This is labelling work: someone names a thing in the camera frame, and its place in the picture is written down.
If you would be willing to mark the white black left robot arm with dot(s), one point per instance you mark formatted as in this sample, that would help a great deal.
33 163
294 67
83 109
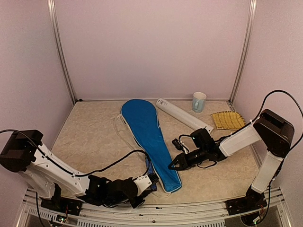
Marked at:
26 155

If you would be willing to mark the blue badminton racket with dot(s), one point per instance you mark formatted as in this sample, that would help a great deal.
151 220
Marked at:
150 171

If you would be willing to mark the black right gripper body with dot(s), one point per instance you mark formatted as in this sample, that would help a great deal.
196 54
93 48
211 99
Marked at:
189 163

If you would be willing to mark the right aluminium corner post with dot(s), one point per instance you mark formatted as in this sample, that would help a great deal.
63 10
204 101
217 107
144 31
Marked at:
244 51

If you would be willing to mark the aluminium front rail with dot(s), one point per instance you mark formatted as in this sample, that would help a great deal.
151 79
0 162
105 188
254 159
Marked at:
196 214

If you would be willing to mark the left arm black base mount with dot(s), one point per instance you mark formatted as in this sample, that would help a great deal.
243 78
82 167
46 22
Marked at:
62 204

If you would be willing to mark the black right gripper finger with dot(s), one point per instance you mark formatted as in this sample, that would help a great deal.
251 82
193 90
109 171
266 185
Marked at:
178 168
176 162

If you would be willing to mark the left aluminium corner post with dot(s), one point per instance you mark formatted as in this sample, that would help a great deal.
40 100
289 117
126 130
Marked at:
59 47

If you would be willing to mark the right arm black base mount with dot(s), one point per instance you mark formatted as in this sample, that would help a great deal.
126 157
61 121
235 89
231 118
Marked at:
251 201

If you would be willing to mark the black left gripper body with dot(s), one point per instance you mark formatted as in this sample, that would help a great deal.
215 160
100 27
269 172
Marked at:
135 204

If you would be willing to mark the white shuttlecock tube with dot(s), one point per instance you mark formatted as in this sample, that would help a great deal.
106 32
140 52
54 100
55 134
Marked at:
183 116

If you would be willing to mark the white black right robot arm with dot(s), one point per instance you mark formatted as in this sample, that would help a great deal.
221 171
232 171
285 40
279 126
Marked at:
276 132

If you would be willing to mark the light blue ceramic mug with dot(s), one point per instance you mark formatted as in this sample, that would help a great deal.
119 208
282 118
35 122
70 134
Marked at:
198 101

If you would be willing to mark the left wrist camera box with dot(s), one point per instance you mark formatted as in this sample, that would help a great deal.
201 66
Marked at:
145 181

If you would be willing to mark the blue racket cover bag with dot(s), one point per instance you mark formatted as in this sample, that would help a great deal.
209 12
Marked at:
141 119

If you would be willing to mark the aluminium corner post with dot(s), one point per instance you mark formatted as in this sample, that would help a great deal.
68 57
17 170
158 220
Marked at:
59 47
244 51

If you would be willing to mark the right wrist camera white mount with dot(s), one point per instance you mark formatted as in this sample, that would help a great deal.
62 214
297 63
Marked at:
179 145

